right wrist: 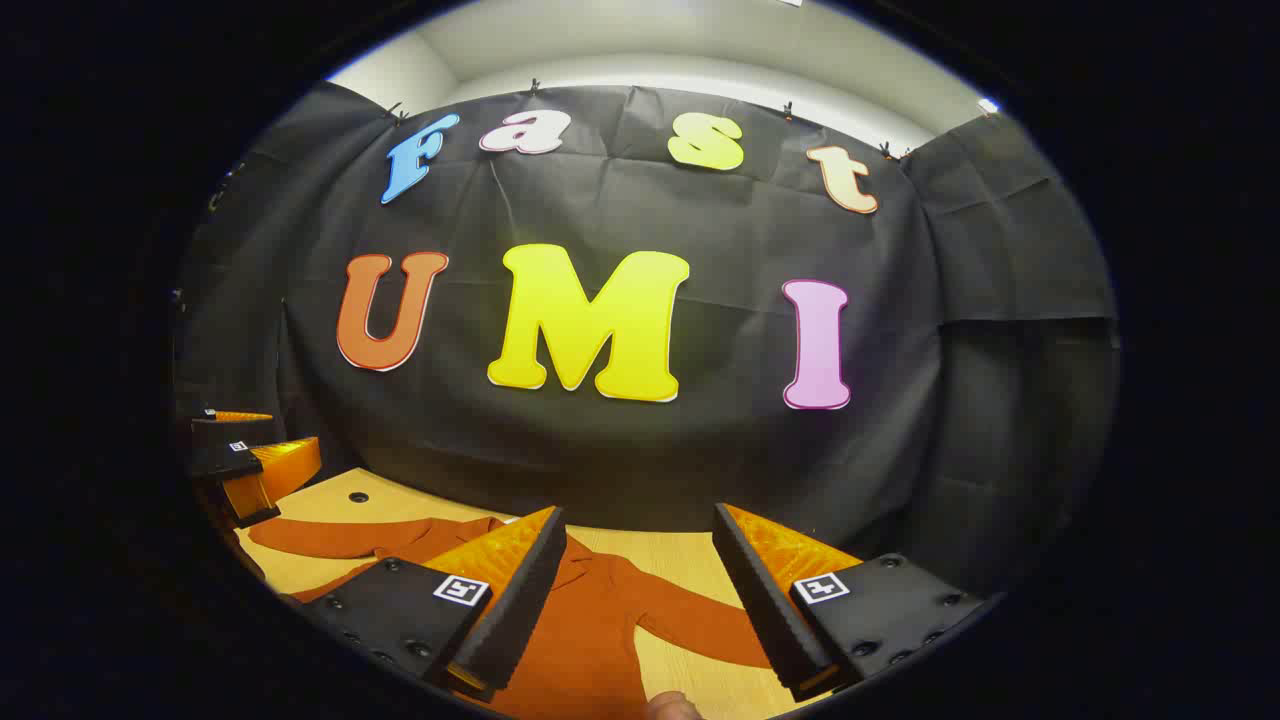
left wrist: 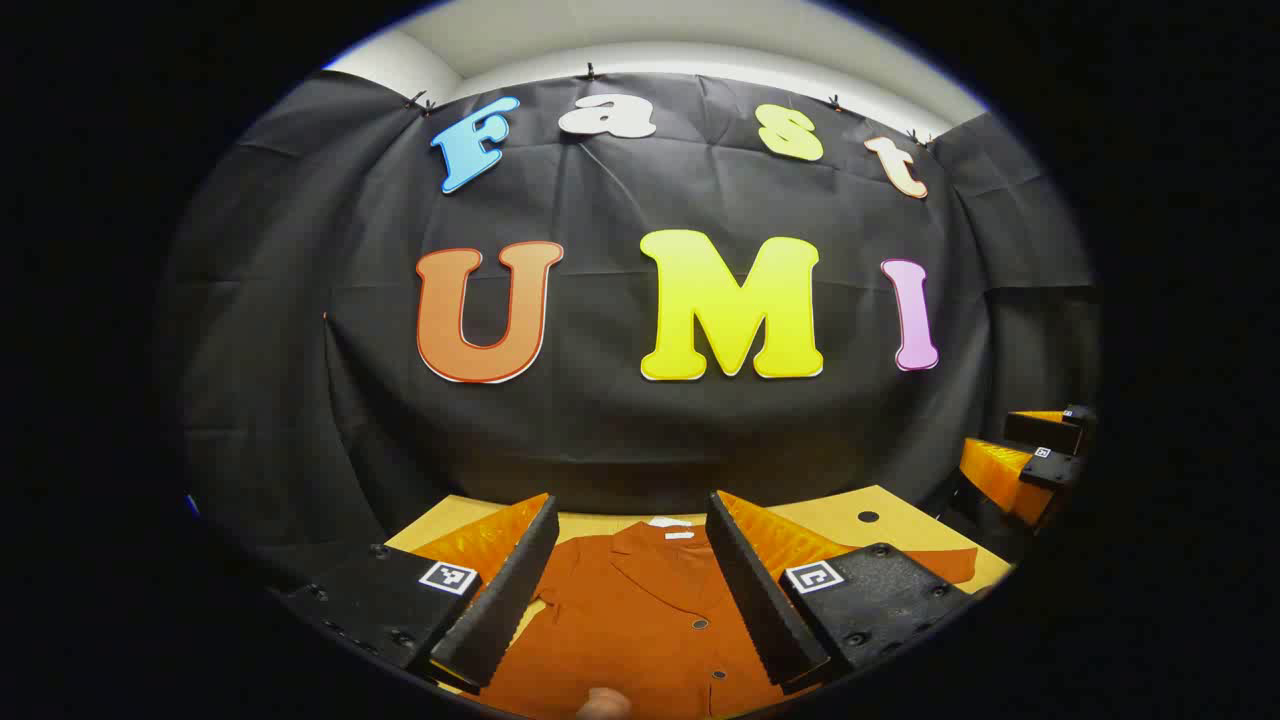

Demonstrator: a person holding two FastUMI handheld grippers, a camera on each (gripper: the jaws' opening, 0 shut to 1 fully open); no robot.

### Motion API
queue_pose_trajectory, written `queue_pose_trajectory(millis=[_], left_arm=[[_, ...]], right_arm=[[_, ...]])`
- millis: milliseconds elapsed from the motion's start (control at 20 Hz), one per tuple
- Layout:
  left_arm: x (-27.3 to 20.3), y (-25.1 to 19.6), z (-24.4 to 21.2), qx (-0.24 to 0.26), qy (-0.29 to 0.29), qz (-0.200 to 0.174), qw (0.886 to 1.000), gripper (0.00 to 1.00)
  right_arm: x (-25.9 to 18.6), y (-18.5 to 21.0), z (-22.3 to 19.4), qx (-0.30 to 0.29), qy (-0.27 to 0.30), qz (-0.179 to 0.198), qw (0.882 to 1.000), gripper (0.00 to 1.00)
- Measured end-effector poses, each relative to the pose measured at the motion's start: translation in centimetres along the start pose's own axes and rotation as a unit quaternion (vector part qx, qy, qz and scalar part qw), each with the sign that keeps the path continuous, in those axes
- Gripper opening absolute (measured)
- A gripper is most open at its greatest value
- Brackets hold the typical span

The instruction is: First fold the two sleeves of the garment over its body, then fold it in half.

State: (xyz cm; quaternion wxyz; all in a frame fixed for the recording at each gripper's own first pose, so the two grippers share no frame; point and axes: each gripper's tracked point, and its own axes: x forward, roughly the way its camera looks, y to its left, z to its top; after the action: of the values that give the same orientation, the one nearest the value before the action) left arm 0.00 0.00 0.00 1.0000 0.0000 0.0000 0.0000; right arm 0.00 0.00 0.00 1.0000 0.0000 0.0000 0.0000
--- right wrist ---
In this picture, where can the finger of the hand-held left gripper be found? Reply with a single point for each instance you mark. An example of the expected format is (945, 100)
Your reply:
(240, 416)
(235, 462)

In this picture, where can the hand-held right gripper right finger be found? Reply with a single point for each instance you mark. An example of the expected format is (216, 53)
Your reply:
(765, 610)

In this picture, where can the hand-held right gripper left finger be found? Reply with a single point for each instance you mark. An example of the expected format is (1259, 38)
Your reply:
(515, 610)

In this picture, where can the orange button-up garment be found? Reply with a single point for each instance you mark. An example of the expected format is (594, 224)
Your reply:
(600, 640)

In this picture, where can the black backdrop cloth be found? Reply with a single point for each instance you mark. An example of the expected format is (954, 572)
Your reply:
(650, 450)

